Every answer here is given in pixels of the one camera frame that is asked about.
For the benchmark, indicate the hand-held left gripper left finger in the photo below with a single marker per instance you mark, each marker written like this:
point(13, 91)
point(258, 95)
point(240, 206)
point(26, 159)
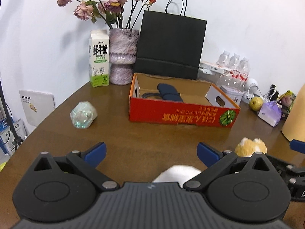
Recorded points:
point(96, 153)

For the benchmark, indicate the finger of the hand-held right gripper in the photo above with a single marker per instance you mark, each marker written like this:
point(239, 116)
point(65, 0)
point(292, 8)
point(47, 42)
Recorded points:
point(280, 162)
point(297, 146)

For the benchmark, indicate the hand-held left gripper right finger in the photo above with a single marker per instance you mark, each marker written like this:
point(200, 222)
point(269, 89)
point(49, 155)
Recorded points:
point(207, 153)

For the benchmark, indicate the yellow white plush toy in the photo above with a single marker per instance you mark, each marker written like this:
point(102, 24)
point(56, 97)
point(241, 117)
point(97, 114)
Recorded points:
point(250, 146)

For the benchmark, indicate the white cloth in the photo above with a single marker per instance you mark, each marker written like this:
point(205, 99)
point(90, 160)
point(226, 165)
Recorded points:
point(176, 174)

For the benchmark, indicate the iridescent ball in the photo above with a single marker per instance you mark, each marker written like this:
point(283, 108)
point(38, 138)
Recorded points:
point(83, 115)

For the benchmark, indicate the red cardboard box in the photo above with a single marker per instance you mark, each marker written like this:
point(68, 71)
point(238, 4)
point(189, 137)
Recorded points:
point(176, 116)

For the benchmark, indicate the navy blue pouch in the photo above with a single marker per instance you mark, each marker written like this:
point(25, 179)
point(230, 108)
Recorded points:
point(170, 93)

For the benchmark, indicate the yellow thermos jug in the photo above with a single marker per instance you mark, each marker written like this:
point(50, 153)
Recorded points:
point(295, 116)

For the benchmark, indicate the purple tissue packet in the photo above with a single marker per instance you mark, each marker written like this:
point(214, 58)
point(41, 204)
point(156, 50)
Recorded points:
point(270, 113)

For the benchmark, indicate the colourful snack packet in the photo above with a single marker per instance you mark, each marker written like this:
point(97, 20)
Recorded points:
point(288, 100)

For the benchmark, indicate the black charger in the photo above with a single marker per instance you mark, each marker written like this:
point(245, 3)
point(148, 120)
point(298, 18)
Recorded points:
point(273, 91)

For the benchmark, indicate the white tin box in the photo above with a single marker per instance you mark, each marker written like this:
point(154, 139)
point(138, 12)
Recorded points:
point(232, 94)

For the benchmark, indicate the white board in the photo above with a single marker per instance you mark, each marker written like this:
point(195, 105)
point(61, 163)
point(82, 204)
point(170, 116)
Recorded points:
point(38, 107)

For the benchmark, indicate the small white fan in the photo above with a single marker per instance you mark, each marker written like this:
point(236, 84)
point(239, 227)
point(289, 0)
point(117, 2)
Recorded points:
point(251, 85)

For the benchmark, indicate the long white flat box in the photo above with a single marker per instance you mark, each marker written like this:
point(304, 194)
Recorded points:
point(212, 66)

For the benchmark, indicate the blue printed bag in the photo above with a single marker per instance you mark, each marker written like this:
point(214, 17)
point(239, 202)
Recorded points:
point(6, 138)

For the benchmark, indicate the black light stand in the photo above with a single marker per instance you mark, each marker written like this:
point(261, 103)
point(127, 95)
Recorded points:
point(8, 121)

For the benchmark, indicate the white green milk carton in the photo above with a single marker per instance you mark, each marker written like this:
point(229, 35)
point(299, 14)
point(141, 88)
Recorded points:
point(100, 59)

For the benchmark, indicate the yellow-green floor item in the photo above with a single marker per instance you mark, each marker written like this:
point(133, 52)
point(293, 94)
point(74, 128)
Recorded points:
point(2, 167)

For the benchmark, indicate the purple mottled vase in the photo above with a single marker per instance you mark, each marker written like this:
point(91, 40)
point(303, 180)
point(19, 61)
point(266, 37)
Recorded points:
point(122, 52)

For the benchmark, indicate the black paper bag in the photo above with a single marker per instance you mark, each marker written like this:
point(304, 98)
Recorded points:
point(171, 45)

